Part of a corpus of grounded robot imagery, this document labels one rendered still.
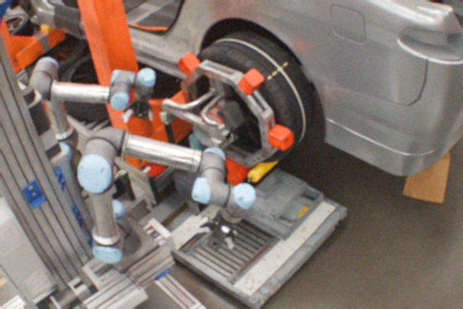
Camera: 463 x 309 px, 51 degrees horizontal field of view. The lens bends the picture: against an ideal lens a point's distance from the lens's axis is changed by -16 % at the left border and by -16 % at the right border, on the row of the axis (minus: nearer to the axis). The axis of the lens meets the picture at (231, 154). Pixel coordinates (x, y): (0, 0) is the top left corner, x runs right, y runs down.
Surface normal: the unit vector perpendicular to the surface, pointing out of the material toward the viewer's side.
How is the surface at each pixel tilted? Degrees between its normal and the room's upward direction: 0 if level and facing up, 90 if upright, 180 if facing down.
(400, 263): 0
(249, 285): 0
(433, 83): 89
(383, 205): 0
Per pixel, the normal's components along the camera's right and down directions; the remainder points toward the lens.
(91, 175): -0.02, 0.58
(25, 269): 0.65, 0.44
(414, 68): -0.49, 0.63
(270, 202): -0.14, -0.73
